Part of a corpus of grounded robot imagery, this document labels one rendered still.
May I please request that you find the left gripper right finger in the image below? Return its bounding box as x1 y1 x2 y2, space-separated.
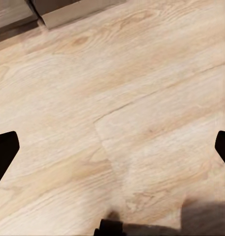
215 131 225 162

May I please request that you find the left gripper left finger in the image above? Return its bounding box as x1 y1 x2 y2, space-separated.
0 131 20 180

